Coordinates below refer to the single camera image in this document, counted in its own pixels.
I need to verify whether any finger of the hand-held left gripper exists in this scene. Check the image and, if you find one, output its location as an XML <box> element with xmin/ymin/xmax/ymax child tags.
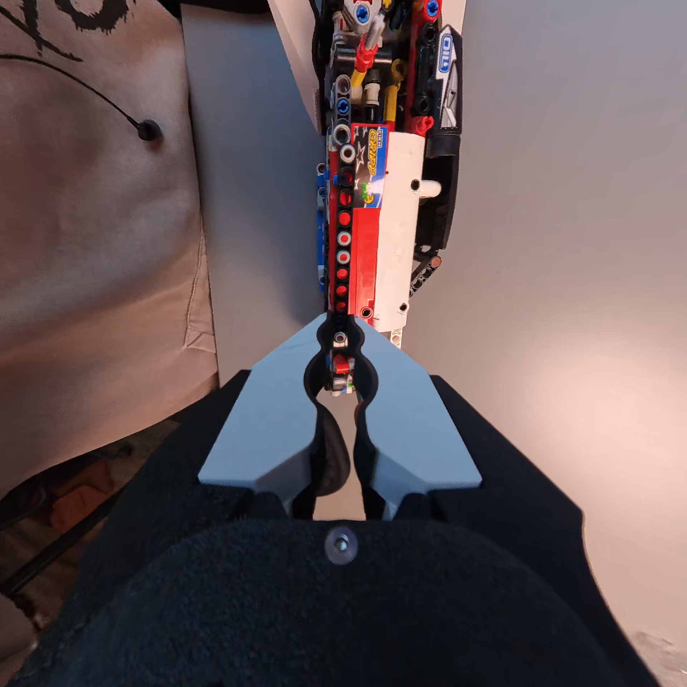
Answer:
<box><xmin>267</xmin><ymin>0</ymin><xmax>329</xmax><ymax>136</ymax></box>
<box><xmin>440</xmin><ymin>0</ymin><xmax>468</xmax><ymax>37</ymax></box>

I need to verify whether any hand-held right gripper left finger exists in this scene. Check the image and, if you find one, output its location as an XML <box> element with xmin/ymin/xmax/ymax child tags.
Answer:
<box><xmin>196</xmin><ymin>314</ymin><xmax>336</xmax><ymax>518</ymax></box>

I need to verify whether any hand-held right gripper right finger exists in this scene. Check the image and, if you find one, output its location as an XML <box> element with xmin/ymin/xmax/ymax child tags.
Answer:
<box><xmin>351</xmin><ymin>317</ymin><xmax>483</xmax><ymax>518</ymax></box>

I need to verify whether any long black lego beam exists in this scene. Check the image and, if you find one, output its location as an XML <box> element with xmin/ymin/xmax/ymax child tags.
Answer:
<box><xmin>328</xmin><ymin>123</ymin><xmax>356</xmax><ymax>350</ymax></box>

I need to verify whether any lego race car model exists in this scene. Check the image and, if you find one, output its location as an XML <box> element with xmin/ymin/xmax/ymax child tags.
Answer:
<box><xmin>314</xmin><ymin>0</ymin><xmax>463</xmax><ymax>398</ymax></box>

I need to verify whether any black hoodie drawstring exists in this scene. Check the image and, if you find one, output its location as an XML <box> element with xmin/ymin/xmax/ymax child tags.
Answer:
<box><xmin>0</xmin><ymin>53</ymin><xmax>163</xmax><ymax>143</ymax></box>

